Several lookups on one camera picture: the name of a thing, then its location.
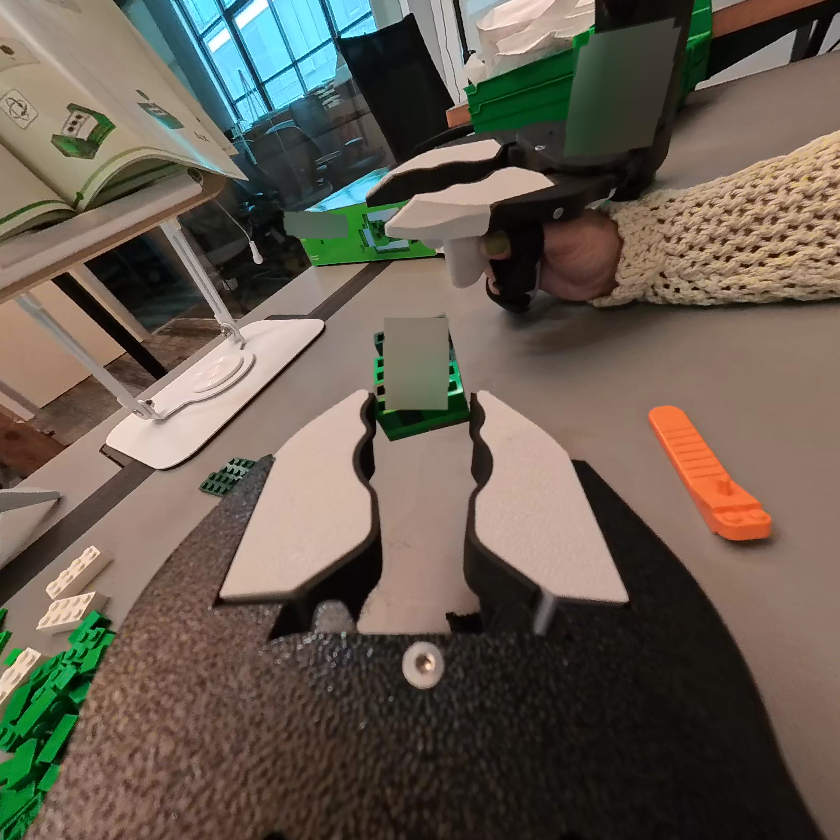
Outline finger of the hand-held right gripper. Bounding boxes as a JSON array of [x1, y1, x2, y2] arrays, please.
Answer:
[[364, 138, 511, 211], [384, 167, 559, 290]]

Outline large paned window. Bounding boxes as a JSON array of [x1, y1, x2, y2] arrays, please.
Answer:
[[177, 0, 382, 126]]

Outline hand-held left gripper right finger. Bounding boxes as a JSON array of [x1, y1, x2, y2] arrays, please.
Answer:
[[465, 390, 630, 634]]

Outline pale grey container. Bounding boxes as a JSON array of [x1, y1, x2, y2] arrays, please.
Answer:
[[0, 489, 61, 568]]

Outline lego instruction booklet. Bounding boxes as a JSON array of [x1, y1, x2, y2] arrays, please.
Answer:
[[0, 0, 240, 240]]

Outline white plastic bags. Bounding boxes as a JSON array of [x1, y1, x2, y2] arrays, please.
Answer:
[[465, 0, 599, 81]]

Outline green storage crate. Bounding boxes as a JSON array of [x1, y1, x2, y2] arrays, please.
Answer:
[[462, 0, 714, 142]]

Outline white book stand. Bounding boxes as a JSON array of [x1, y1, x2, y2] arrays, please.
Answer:
[[0, 174, 326, 470]]

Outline green lego box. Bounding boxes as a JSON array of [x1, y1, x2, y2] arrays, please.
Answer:
[[298, 197, 439, 268]]

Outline white lego brick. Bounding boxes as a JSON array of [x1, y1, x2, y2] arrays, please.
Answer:
[[0, 646, 45, 708], [35, 591, 110, 635], [45, 545, 114, 601]]

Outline person's right hand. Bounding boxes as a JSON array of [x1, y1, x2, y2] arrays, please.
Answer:
[[484, 209, 624, 304]]

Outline pile of green lego bricks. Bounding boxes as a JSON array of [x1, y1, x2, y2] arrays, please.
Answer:
[[0, 607, 118, 840]]

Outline cluster of dark green plates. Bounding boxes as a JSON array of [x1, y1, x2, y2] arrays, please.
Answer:
[[199, 457, 258, 498]]

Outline brown wooden bench top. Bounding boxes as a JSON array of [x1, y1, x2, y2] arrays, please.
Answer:
[[710, 0, 829, 39]]

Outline black chair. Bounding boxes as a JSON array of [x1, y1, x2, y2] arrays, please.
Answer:
[[335, 13, 455, 166]]

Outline orange brick separator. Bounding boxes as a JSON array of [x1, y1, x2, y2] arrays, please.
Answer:
[[648, 406, 773, 541]]

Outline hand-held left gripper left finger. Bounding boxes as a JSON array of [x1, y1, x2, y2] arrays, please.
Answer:
[[218, 389, 383, 621]]

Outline person's right forearm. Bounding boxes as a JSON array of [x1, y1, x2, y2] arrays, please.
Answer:
[[586, 130, 840, 309]]

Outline green lego model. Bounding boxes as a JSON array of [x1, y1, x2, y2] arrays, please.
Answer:
[[373, 331, 472, 442]]

